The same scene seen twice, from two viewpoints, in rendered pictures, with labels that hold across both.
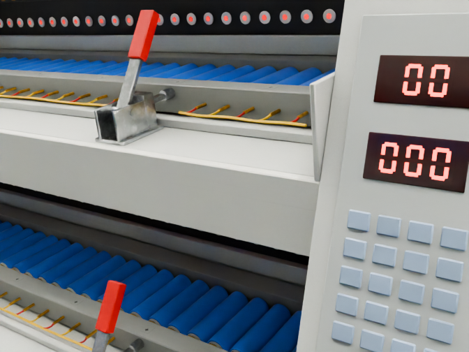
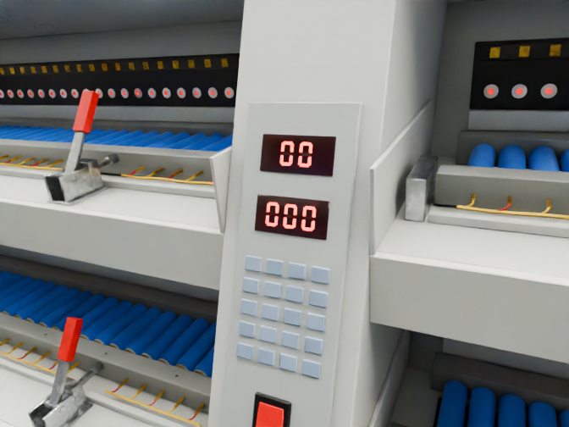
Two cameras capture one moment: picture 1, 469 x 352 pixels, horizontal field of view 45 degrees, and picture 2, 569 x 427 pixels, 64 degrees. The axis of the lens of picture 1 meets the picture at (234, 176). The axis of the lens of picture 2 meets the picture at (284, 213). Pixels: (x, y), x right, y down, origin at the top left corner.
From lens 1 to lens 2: 0.04 m
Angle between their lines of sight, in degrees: 9
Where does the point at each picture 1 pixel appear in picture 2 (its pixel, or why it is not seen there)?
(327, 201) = (230, 248)
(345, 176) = (242, 229)
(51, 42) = (20, 111)
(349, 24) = (240, 108)
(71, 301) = (41, 334)
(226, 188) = (154, 239)
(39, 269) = (15, 307)
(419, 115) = (292, 180)
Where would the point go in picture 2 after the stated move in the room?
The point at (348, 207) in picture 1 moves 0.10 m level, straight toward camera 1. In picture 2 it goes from (245, 253) to (212, 288)
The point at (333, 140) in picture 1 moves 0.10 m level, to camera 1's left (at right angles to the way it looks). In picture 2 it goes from (233, 201) to (63, 185)
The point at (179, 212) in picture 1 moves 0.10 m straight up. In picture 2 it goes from (120, 259) to (129, 126)
